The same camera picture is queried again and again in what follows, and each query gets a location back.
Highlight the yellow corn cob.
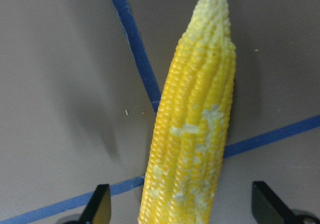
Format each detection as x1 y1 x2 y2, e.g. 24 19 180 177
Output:
137 0 236 223

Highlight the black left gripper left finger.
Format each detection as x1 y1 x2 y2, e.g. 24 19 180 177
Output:
78 184 112 224

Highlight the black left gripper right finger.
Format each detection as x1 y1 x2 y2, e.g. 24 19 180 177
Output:
251 181 297 224

